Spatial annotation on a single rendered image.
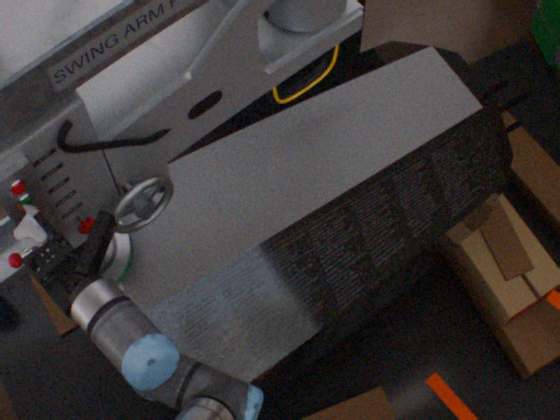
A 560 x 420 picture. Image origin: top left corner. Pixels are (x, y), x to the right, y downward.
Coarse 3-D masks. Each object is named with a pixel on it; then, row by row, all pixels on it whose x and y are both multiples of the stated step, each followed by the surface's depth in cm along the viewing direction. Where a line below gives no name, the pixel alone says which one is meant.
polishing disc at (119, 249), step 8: (112, 240) 189; (120, 240) 189; (128, 240) 189; (112, 248) 188; (120, 248) 188; (128, 248) 188; (112, 256) 187; (120, 256) 187; (128, 256) 187; (104, 264) 186; (112, 264) 186; (120, 264) 186; (104, 272) 185; (112, 272) 185; (120, 272) 185
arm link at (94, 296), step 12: (84, 288) 120; (96, 288) 120; (108, 288) 121; (120, 288) 123; (84, 300) 119; (96, 300) 119; (108, 300) 119; (72, 312) 121; (84, 312) 119; (84, 324) 120
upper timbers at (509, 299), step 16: (512, 208) 263; (512, 224) 261; (464, 240) 259; (480, 240) 258; (528, 240) 258; (464, 256) 259; (480, 256) 256; (544, 256) 256; (480, 272) 254; (496, 272) 254; (528, 272) 253; (544, 272) 253; (480, 288) 259; (496, 288) 251; (512, 288) 251; (528, 288) 251; (544, 288) 251; (496, 304) 252; (512, 304) 249; (528, 304) 249; (512, 320) 256
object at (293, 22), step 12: (288, 0) 159; (300, 0) 158; (312, 0) 159; (324, 0) 160; (336, 0) 162; (264, 12) 168; (276, 12) 165; (288, 12) 163; (300, 12) 162; (312, 12) 162; (324, 12) 163; (336, 12) 166; (276, 24) 168; (288, 24) 166; (300, 24) 166; (312, 24) 166; (324, 24) 167
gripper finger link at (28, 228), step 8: (24, 208) 130; (32, 208) 129; (32, 216) 128; (24, 224) 129; (32, 224) 128; (16, 232) 128; (24, 232) 128; (32, 232) 128; (40, 232) 127; (40, 240) 127
